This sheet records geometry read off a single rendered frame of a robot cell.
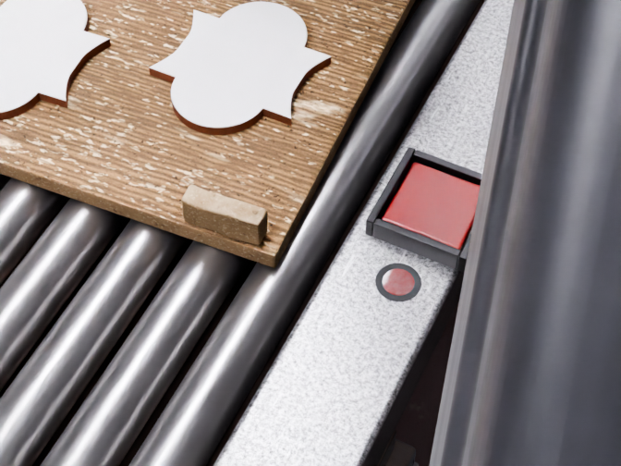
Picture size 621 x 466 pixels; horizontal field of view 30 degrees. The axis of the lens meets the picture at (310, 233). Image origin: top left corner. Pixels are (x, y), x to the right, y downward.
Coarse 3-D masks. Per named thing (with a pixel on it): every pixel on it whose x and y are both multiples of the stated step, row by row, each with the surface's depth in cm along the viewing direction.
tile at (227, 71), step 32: (192, 32) 90; (224, 32) 90; (256, 32) 90; (288, 32) 90; (160, 64) 88; (192, 64) 88; (224, 64) 88; (256, 64) 88; (288, 64) 88; (320, 64) 89; (192, 96) 86; (224, 96) 86; (256, 96) 86; (288, 96) 86; (192, 128) 86; (224, 128) 85
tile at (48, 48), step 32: (32, 0) 92; (64, 0) 92; (0, 32) 90; (32, 32) 90; (64, 32) 90; (0, 64) 88; (32, 64) 88; (64, 64) 88; (0, 96) 86; (32, 96) 86; (64, 96) 86
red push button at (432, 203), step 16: (416, 176) 84; (432, 176) 84; (448, 176) 84; (400, 192) 83; (416, 192) 83; (432, 192) 83; (448, 192) 83; (464, 192) 83; (400, 208) 82; (416, 208) 82; (432, 208) 82; (448, 208) 82; (464, 208) 82; (400, 224) 81; (416, 224) 81; (432, 224) 81; (448, 224) 81; (464, 224) 81; (448, 240) 81; (464, 240) 81
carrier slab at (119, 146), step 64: (0, 0) 94; (128, 0) 94; (192, 0) 94; (256, 0) 94; (320, 0) 94; (384, 0) 94; (128, 64) 90; (0, 128) 86; (64, 128) 86; (128, 128) 86; (256, 128) 86; (320, 128) 86; (64, 192) 83; (128, 192) 82; (256, 192) 82; (256, 256) 80
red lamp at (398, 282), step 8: (392, 272) 81; (400, 272) 81; (384, 280) 80; (392, 280) 80; (400, 280) 80; (408, 280) 80; (384, 288) 80; (392, 288) 80; (400, 288) 80; (408, 288) 80
